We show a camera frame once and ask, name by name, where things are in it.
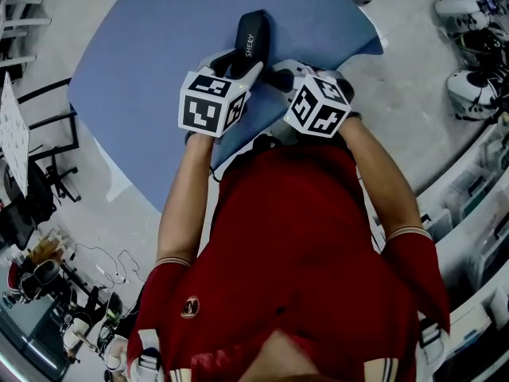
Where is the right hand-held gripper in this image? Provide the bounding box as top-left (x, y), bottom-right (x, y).
top-left (266, 58), bottom-right (356, 145)

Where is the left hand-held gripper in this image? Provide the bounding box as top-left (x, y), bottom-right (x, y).
top-left (177, 48), bottom-right (266, 138)

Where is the black glasses case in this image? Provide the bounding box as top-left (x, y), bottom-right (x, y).
top-left (231, 9), bottom-right (274, 81)

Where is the person's right forearm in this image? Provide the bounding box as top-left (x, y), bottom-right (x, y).
top-left (339, 115), bottom-right (433, 241)

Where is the person's left forearm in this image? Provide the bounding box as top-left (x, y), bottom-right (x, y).
top-left (155, 133), bottom-right (216, 267)

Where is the table with blue cover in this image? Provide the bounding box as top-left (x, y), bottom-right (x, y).
top-left (66, 0), bottom-right (386, 215)

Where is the person's red shirt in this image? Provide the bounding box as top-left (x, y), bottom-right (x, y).
top-left (126, 145), bottom-right (451, 382)

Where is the white helmet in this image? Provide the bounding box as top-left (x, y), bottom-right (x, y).
top-left (446, 68), bottom-right (501, 122)
top-left (433, 0), bottom-right (491, 36)

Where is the white dotted board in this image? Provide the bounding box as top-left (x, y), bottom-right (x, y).
top-left (0, 71), bottom-right (32, 197)

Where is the black office chair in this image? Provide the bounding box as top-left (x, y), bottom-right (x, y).
top-left (0, 159), bottom-right (57, 251)

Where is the white shelf with bins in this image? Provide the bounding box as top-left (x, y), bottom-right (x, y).
top-left (413, 113), bottom-right (509, 382)

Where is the grey and red helmet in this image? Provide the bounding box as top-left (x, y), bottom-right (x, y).
top-left (6, 257), bottom-right (61, 305)

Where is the white shoulder strap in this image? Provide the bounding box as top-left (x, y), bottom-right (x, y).
top-left (416, 317), bottom-right (453, 368)
top-left (126, 328), bottom-right (165, 382)

